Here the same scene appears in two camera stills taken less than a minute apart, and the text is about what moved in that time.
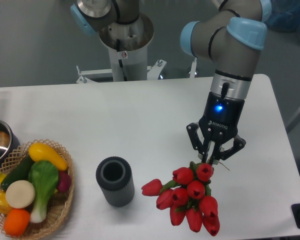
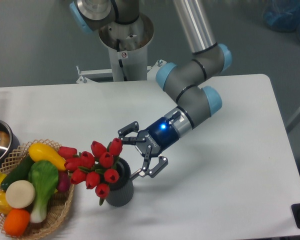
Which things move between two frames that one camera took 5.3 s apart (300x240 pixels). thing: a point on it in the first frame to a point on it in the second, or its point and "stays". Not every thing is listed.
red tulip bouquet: x=188 y=196 to x=95 y=168
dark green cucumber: x=20 y=172 stays
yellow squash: x=41 y=151 stays
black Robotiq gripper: x=221 y=118 to x=159 y=136
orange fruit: x=16 y=221 stays
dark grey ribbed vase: x=114 y=177 stays
